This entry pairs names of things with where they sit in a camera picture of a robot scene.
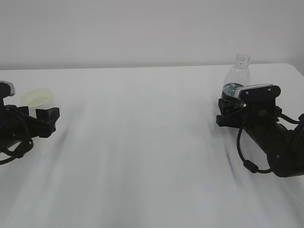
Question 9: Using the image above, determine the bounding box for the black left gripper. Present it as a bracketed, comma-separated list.
[0, 98, 60, 148]

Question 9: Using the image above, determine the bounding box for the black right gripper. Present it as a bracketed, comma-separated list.
[216, 85, 283, 138]

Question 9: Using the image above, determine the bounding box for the white paper cup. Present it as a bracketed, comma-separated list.
[20, 88, 55, 118]

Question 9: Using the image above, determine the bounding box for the clear plastic water bottle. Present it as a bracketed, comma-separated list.
[221, 54, 251, 108]

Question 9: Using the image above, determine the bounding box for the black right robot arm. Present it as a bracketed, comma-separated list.
[216, 83, 304, 178]

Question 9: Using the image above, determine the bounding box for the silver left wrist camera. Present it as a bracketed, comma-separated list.
[0, 81, 15, 98]

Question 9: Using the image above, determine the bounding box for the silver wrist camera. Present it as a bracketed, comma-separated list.
[0, 81, 15, 98]
[233, 84, 273, 101]

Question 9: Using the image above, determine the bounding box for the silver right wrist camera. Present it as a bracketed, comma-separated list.
[233, 84, 273, 101]

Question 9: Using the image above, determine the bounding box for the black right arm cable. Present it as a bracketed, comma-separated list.
[237, 111, 304, 174]

